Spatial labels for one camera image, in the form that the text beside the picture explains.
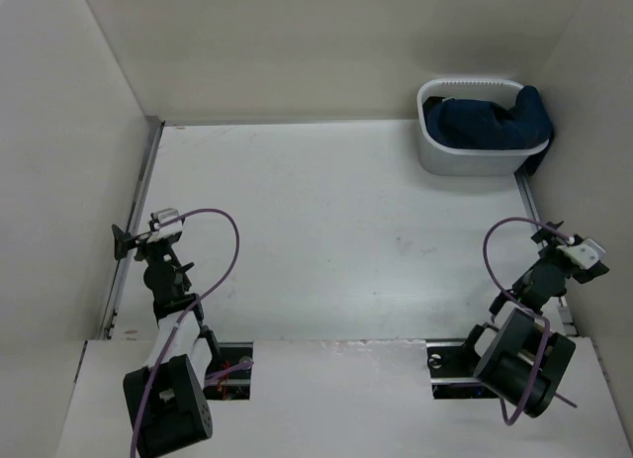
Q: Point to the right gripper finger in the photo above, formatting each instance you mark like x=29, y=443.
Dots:
x=548, y=233
x=586, y=275

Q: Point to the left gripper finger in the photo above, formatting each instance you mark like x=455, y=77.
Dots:
x=183, y=269
x=124, y=242

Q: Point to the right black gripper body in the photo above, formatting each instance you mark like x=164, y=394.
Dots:
x=557, y=257

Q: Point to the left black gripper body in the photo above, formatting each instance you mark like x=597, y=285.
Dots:
x=156, y=249

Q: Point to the dark blue denim trousers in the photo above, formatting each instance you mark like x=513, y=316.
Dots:
x=480, y=125

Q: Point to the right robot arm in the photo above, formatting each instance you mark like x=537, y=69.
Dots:
x=526, y=361

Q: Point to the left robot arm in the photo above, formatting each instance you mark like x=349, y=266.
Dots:
x=165, y=396

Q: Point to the white plastic laundry basket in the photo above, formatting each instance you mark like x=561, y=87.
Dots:
x=439, y=159

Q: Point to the left aluminium table rail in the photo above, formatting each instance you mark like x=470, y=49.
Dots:
x=113, y=295

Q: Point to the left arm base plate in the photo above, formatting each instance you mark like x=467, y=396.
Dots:
x=236, y=385

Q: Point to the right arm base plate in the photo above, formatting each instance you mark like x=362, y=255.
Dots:
x=451, y=364

